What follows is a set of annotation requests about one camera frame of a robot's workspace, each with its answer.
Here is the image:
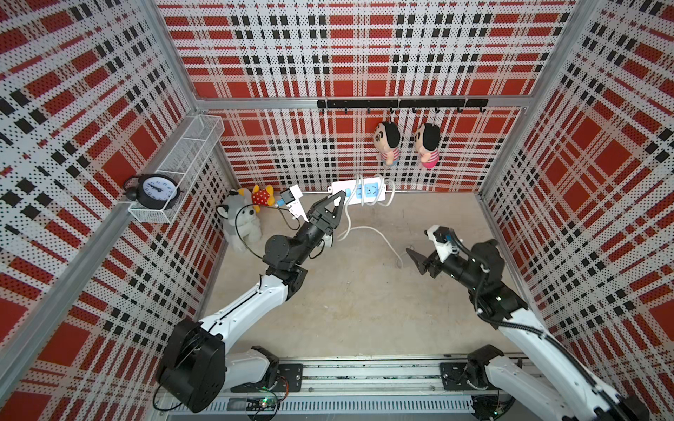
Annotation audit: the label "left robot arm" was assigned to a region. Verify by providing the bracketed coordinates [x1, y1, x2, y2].
[156, 191, 347, 413]

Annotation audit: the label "grey husky plush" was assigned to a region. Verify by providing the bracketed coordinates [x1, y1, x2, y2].
[216, 191, 263, 253]

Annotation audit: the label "white power strip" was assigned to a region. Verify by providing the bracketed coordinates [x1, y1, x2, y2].
[328, 176, 387, 205]

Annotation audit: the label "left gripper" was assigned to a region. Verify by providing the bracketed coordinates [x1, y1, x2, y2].
[292, 190, 344, 267]

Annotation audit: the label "plush doll pink shorts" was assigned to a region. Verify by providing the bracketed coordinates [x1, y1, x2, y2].
[414, 123, 441, 169]

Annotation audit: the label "black round clock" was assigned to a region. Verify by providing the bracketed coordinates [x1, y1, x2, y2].
[123, 174, 181, 211]

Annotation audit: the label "red yellow plush toy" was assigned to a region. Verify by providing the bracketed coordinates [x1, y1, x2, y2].
[237, 185, 276, 213]

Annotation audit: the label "white wire basket shelf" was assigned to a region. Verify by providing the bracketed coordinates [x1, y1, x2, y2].
[129, 115, 226, 225]

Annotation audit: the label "plush doll blue shorts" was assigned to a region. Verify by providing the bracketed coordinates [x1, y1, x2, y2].
[373, 121, 401, 167]

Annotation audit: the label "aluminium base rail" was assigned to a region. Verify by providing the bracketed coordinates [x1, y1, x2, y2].
[158, 357, 515, 420]

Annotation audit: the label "white power cord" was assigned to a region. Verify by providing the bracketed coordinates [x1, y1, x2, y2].
[336, 174, 407, 269]

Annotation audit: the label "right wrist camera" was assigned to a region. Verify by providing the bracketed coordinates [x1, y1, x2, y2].
[426, 225, 459, 263]

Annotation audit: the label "black hook rail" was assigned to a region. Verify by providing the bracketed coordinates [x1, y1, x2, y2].
[317, 98, 489, 112]

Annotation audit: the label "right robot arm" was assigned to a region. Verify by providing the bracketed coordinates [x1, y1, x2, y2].
[407, 236, 650, 420]

